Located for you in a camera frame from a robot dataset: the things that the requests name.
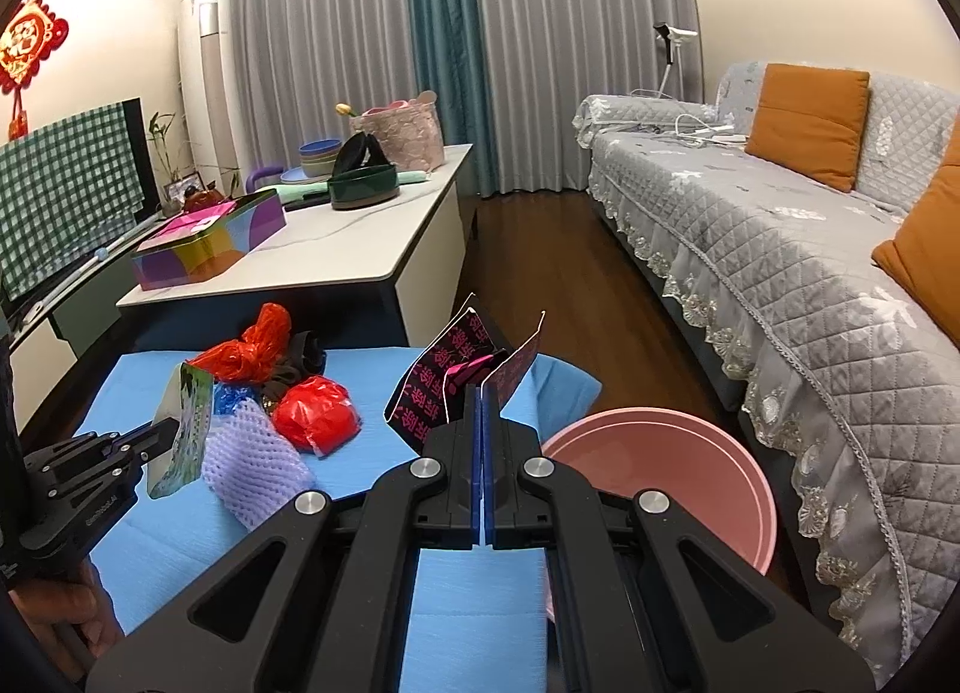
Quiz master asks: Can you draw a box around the balled red plastic bag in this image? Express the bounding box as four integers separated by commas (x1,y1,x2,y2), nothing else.
271,376,361,459

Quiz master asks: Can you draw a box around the blue mat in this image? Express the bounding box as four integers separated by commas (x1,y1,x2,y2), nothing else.
71,348,605,693

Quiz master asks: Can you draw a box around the white floor lamp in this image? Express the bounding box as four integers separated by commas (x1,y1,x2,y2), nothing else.
652,22,698,101

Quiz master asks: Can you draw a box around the person's left hand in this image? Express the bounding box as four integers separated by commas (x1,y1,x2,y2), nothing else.
11,562,127,668

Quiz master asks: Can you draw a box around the large orange cushion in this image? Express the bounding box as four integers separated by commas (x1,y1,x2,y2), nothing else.
871,130,960,349

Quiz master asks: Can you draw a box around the green white snack packet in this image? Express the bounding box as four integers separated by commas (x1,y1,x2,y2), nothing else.
146,361,216,500

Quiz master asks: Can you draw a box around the colourful tin box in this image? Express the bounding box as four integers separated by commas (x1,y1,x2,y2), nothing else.
131,189,287,290

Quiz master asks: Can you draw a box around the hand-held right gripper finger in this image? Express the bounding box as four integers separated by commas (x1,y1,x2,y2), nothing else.
85,384,482,693
480,378,877,693

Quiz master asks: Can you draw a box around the stack of pastel bowls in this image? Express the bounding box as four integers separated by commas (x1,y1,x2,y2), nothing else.
298,138,353,178

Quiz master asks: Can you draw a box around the white power strip with cables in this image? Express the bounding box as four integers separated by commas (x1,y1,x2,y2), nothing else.
634,87,751,148

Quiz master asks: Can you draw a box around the dark brown floral scrunchie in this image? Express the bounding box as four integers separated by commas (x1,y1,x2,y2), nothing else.
259,333,327,409

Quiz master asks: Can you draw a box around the grey-green television cabinet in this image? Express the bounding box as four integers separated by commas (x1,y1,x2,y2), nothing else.
0,213,177,431

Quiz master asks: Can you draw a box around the grey curtain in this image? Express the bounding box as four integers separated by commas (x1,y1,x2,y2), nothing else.
214,0,421,169
465,0,702,197

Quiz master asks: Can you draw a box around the black pink printed packet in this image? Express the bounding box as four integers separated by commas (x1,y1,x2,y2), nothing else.
384,293,546,450

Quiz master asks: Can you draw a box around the teal curtain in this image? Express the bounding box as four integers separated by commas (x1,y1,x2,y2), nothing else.
405,0,500,197

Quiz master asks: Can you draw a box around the red knot wall ornament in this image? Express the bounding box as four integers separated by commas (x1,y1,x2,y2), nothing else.
0,0,70,139

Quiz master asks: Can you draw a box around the bamboo plant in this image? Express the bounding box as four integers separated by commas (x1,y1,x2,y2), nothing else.
146,112,188,199

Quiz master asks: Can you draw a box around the green checkered cloth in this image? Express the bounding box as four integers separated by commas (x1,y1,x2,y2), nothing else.
0,99,147,304

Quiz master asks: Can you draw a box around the pink paper sheet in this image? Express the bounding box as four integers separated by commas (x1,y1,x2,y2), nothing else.
139,202,237,251

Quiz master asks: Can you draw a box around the photo frame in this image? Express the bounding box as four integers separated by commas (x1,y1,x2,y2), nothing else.
163,172,205,205

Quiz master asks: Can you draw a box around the blue plastic net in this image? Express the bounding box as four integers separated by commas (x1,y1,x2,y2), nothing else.
212,382,260,416

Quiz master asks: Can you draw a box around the small orange cushion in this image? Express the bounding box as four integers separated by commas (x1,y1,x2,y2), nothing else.
745,63,871,193

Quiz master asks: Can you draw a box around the purple foam net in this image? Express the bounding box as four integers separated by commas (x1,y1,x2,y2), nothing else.
202,404,316,533

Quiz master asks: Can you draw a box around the pink woven basket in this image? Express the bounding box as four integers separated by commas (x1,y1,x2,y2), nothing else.
349,91,446,173

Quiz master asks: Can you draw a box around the black television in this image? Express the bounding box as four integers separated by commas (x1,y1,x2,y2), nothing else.
0,97,164,323

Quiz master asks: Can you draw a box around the orange-red plastic bag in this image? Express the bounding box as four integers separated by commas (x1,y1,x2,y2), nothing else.
187,303,292,385

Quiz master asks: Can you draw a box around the mint green rolled mat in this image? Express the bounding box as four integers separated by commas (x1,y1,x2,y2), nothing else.
262,170,428,204

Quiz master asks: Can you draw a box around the grey quilted sofa cover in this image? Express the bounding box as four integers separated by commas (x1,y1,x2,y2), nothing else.
572,59,960,686

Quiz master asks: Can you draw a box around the white standing air conditioner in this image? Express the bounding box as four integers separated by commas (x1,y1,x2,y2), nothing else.
178,0,245,195

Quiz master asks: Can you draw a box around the pink plastic basin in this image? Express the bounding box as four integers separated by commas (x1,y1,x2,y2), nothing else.
541,408,777,623

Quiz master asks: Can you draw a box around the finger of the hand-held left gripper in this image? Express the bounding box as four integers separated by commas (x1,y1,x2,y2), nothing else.
43,451,149,515
22,417,182,485

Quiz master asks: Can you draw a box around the white table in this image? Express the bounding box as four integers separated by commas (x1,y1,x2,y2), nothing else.
116,142,477,349

